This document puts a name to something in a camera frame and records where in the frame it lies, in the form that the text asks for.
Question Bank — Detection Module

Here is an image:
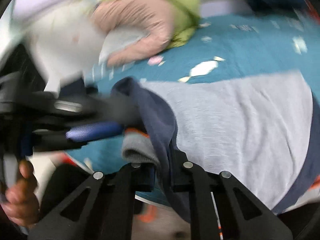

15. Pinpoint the pink folded duvet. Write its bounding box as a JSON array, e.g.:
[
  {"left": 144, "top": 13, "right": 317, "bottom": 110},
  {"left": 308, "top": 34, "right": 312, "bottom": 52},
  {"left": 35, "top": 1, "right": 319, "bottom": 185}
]
[{"left": 92, "top": 0, "right": 175, "bottom": 67}]

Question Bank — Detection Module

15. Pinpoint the teal quilted bed cover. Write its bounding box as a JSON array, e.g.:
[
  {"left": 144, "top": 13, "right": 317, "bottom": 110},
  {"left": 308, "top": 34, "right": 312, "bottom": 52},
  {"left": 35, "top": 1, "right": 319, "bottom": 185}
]
[{"left": 64, "top": 13, "right": 320, "bottom": 208}]

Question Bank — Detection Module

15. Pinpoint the light blue pillow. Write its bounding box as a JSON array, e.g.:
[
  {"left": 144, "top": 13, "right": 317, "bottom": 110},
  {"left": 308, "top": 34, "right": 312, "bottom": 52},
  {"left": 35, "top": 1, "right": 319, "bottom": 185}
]
[{"left": 99, "top": 26, "right": 149, "bottom": 65}]

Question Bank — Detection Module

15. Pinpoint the grey navy baseball jacket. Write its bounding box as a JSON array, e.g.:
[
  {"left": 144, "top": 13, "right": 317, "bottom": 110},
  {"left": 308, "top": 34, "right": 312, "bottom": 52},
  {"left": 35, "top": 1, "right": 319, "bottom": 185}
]
[{"left": 112, "top": 70, "right": 319, "bottom": 222}]

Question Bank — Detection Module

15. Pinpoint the person's left hand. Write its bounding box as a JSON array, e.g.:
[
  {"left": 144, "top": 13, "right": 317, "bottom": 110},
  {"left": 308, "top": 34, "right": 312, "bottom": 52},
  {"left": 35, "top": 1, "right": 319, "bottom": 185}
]
[{"left": 1, "top": 160, "right": 39, "bottom": 227}]

